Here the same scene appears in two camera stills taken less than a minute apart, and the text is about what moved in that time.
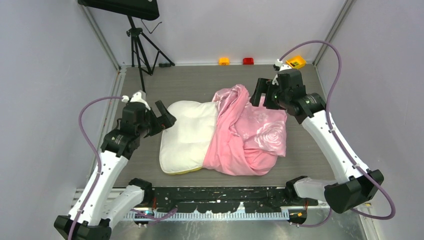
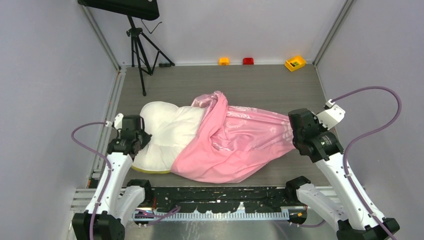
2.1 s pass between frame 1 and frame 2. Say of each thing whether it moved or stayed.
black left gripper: moved
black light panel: stayed
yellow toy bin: stayed
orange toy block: stayed
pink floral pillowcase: moved
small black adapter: stayed
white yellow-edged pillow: moved
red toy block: stayed
